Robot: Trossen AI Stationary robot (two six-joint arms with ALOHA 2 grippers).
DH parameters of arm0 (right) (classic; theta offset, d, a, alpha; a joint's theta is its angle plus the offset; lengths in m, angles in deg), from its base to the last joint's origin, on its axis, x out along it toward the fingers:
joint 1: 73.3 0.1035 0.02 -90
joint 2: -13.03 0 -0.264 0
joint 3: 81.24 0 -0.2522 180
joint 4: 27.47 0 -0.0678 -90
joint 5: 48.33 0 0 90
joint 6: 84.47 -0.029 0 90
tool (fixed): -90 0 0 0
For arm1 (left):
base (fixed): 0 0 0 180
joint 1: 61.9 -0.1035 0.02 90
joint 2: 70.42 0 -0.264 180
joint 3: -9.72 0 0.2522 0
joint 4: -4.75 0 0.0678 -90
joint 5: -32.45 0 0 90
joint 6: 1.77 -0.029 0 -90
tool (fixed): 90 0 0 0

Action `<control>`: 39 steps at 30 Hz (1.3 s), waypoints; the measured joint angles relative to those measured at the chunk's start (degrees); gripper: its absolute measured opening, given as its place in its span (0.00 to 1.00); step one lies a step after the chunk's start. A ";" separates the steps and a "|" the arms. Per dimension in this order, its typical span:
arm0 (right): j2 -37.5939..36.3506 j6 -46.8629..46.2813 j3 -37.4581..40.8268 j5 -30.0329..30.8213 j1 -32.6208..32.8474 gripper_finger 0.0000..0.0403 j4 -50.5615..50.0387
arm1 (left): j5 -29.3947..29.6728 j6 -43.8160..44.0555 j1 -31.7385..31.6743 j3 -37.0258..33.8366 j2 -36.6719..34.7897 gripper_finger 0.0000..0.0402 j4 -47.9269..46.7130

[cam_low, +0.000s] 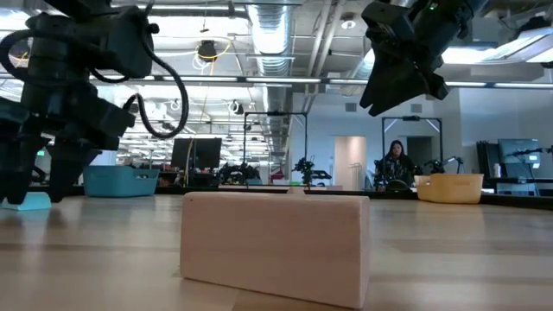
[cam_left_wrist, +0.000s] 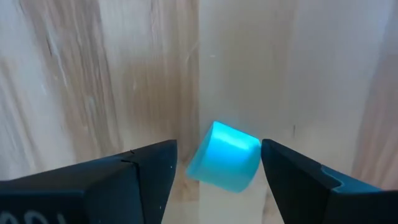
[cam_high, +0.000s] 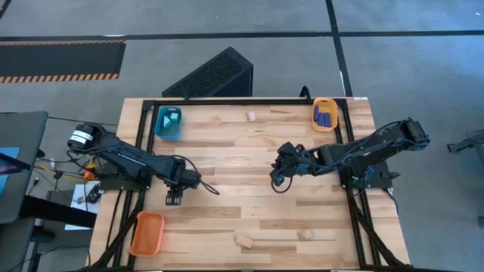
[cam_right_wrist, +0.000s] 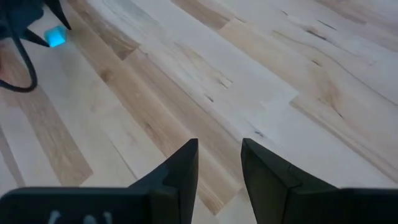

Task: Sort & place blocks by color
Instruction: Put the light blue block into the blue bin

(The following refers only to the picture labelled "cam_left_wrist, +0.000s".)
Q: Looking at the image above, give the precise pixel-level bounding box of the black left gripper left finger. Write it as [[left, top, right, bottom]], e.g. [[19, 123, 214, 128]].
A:
[[0, 139, 178, 224]]

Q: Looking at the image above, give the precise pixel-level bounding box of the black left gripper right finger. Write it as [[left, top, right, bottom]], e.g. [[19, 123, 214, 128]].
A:
[[260, 138, 398, 224]]

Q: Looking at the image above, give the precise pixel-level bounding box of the light blue block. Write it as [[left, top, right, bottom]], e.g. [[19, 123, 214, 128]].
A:
[[185, 120, 262, 194]]

